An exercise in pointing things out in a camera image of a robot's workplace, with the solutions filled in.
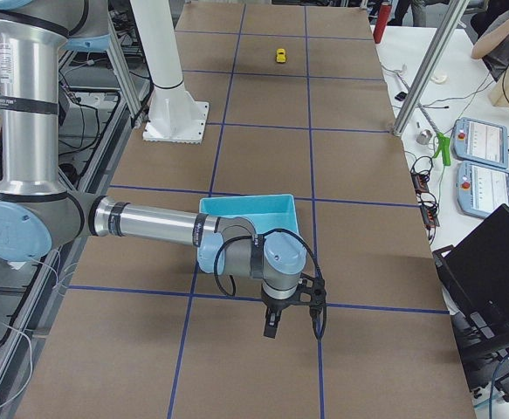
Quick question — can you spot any teach pendant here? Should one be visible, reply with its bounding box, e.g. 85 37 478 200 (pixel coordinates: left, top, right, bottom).
451 118 508 168
456 161 509 218

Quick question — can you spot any yellow beetle toy car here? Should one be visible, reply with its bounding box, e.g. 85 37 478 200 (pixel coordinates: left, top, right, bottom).
275 48 287 64

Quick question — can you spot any black laptop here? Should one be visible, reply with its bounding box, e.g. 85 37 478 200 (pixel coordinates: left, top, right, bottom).
432 203 509 350

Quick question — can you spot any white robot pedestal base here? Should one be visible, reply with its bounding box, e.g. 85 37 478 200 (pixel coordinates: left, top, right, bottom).
131 0 210 144

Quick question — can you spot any aluminium frame post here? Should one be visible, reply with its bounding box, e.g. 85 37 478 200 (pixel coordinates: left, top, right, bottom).
392 0 469 137

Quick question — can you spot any orange black electronics board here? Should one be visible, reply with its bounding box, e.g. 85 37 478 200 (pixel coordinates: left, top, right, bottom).
409 156 440 230

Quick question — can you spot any light blue plastic bin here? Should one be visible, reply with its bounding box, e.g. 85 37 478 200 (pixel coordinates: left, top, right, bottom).
196 193 302 263

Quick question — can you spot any seated person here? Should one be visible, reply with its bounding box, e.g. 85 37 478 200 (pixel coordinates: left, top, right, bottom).
471 10 509 80

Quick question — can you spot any green clamp tool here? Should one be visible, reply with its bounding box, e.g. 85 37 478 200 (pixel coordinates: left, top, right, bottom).
433 132 451 167

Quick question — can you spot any lower teach pendant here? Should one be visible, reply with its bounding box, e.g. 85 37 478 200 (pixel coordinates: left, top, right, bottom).
456 161 509 218

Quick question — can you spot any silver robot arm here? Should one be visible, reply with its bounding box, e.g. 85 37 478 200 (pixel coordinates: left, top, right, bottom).
0 1 310 337

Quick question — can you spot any red cylinder bottle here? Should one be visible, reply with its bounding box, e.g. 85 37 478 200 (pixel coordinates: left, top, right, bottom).
373 1 392 45

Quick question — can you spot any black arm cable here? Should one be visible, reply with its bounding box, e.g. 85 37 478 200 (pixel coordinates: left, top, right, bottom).
213 228 324 298

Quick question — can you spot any small metal cup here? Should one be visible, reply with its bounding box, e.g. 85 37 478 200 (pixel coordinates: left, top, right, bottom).
416 129 433 145

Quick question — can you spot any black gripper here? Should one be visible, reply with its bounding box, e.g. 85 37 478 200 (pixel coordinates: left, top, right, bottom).
261 290 298 338

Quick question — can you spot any upper teach pendant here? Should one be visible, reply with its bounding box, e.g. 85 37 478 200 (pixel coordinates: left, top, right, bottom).
451 118 508 168

